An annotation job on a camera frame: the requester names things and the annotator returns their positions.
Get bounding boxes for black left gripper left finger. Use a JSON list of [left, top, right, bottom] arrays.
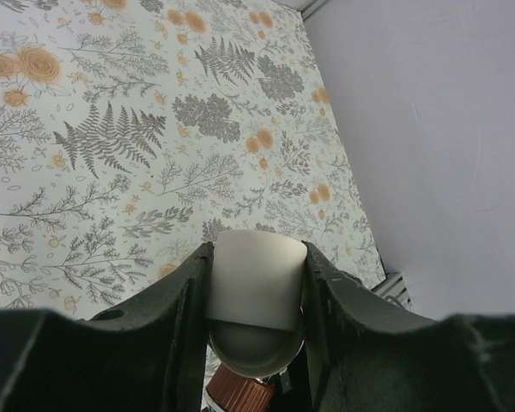
[[0, 243, 214, 411]]

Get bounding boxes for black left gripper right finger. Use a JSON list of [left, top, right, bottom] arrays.
[[303, 245, 515, 411]]

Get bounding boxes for white pipe elbow fitting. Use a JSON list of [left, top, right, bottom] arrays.
[[206, 229, 307, 379]]

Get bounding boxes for floral patterned table mat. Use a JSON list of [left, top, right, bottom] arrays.
[[0, 0, 385, 318]]

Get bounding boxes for right aluminium frame post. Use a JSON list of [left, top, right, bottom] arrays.
[[299, 0, 329, 18]]

